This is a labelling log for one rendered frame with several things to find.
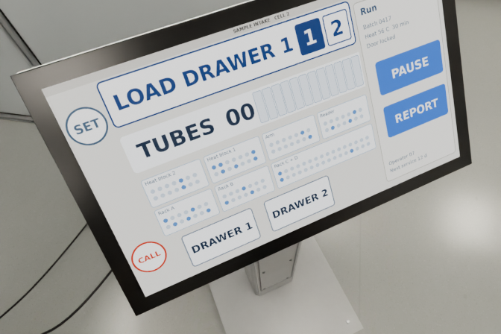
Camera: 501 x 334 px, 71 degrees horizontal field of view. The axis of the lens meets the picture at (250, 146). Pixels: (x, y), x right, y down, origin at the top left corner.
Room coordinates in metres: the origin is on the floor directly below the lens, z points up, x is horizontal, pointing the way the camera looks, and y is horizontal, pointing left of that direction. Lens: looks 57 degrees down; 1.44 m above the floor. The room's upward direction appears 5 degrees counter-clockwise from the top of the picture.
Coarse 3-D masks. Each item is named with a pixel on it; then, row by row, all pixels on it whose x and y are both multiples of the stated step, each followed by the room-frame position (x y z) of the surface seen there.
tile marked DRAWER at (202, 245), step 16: (208, 224) 0.16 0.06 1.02; (224, 224) 0.16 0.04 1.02; (240, 224) 0.16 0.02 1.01; (256, 224) 0.16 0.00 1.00; (192, 240) 0.14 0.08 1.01; (208, 240) 0.14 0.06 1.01; (224, 240) 0.14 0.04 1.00; (240, 240) 0.14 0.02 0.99; (192, 256) 0.13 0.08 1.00; (208, 256) 0.13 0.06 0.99
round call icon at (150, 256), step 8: (152, 240) 0.14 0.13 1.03; (160, 240) 0.14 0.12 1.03; (128, 248) 0.13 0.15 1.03; (136, 248) 0.13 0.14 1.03; (144, 248) 0.13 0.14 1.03; (152, 248) 0.13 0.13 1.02; (160, 248) 0.13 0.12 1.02; (128, 256) 0.13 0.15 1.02; (136, 256) 0.13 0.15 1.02; (144, 256) 0.13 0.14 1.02; (152, 256) 0.13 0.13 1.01; (160, 256) 0.13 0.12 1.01; (168, 256) 0.13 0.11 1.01; (136, 264) 0.12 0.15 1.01; (144, 264) 0.12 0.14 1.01; (152, 264) 0.12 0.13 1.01; (160, 264) 0.12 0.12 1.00; (168, 264) 0.12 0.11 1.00; (136, 272) 0.11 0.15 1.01; (144, 272) 0.11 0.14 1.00; (152, 272) 0.11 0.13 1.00
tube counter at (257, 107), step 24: (312, 72) 0.30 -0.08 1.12; (336, 72) 0.30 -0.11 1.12; (360, 72) 0.31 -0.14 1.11; (240, 96) 0.27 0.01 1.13; (264, 96) 0.27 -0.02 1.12; (288, 96) 0.27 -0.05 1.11; (312, 96) 0.28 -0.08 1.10; (336, 96) 0.28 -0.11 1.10; (240, 120) 0.25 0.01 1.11; (264, 120) 0.25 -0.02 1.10
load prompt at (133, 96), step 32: (256, 32) 0.32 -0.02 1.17; (288, 32) 0.32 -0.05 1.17; (320, 32) 0.33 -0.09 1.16; (352, 32) 0.34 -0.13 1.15; (160, 64) 0.28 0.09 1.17; (192, 64) 0.29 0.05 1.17; (224, 64) 0.29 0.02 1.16; (256, 64) 0.30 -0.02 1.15; (288, 64) 0.30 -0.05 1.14; (128, 96) 0.26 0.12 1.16; (160, 96) 0.26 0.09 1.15; (192, 96) 0.26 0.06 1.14
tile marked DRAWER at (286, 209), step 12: (312, 180) 0.20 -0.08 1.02; (324, 180) 0.21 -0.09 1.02; (288, 192) 0.19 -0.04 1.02; (300, 192) 0.19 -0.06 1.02; (312, 192) 0.19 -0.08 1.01; (324, 192) 0.19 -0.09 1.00; (264, 204) 0.18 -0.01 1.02; (276, 204) 0.18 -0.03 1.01; (288, 204) 0.18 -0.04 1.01; (300, 204) 0.18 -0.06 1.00; (312, 204) 0.18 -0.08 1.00; (324, 204) 0.18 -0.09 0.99; (276, 216) 0.17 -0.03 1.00; (288, 216) 0.17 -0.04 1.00; (300, 216) 0.17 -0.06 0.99; (276, 228) 0.16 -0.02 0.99
